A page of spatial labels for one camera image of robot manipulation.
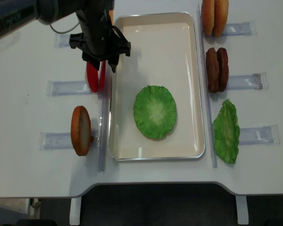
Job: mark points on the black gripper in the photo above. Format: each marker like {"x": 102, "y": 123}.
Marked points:
{"x": 99, "y": 40}

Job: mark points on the red tomato slice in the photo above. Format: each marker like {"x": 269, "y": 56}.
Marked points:
{"x": 92, "y": 78}

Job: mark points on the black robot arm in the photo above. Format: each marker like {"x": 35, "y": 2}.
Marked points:
{"x": 17, "y": 13}

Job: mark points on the orange cheese slice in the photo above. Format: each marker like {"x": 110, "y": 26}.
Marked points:
{"x": 111, "y": 16}

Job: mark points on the bread slice left side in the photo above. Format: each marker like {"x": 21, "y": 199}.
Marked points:
{"x": 81, "y": 131}

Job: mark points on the green lettuce leaf on tray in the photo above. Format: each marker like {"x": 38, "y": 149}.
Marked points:
{"x": 155, "y": 112}

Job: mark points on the brown meat patty left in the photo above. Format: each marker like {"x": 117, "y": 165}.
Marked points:
{"x": 212, "y": 68}

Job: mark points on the brown meat patty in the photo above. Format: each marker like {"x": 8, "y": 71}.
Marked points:
{"x": 223, "y": 69}
{"x": 212, "y": 68}

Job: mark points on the brown meat patty right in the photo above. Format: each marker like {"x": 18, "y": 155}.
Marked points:
{"x": 223, "y": 69}

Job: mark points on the green lettuce leaf right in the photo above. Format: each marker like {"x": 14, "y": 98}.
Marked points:
{"x": 226, "y": 133}

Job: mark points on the cream metal tray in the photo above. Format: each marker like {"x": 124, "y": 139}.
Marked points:
{"x": 163, "y": 53}

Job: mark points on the bun half right inner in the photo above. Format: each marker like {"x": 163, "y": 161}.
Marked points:
{"x": 207, "y": 16}

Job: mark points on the bun half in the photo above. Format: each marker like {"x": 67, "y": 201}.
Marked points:
{"x": 220, "y": 16}
{"x": 207, "y": 16}

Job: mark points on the bun half right outer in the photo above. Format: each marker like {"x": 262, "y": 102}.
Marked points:
{"x": 220, "y": 16}

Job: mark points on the clear right stop bar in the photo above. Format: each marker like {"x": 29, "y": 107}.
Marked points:
{"x": 206, "y": 92}

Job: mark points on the clear holder rail left middle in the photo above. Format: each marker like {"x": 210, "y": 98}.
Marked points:
{"x": 67, "y": 88}

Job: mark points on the clear holder rail left bottom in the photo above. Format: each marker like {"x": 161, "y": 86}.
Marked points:
{"x": 55, "y": 141}

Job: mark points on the clear holder rail right top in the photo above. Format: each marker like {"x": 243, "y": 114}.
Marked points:
{"x": 240, "y": 29}

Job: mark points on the clear holder rail right middle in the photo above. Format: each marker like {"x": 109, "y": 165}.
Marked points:
{"x": 256, "y": 81}

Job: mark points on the clear holder rail right bottom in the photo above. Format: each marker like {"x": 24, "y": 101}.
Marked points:
{"x": 266, "y": 135}

